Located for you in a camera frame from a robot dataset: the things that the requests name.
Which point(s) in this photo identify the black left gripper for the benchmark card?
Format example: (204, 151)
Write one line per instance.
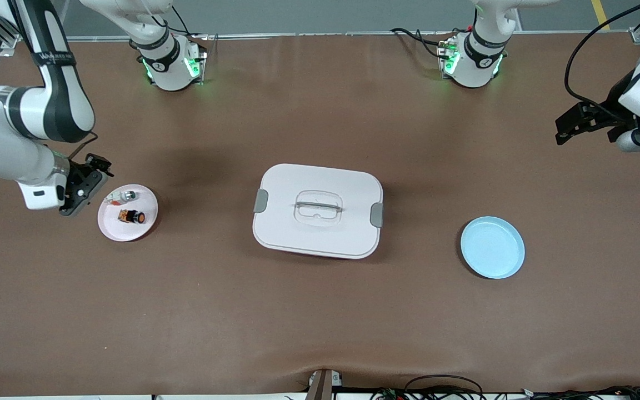
(612, 101)

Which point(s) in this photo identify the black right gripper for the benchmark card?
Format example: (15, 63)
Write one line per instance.
(79, 169)

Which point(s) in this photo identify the orange black switch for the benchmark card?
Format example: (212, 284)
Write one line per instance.
(132, 216)

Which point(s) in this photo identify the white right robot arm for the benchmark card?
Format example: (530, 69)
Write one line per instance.
(20, 150)

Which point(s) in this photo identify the pink round plate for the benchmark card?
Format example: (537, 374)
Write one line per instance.
(125, 230)

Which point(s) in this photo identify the light blue round plate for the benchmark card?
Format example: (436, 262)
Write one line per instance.
(492, 247)

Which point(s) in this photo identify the white lidded storage box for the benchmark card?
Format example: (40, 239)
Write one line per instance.
(318, 211)

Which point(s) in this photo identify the brown table mat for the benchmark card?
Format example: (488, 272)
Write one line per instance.
(320, 316)

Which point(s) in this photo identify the silver white switch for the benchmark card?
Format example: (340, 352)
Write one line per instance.
(124, 196)

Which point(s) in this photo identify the silver table edge rail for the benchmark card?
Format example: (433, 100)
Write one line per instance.
(320, 34)

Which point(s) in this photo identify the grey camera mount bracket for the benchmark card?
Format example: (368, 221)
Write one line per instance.
(323, 386)

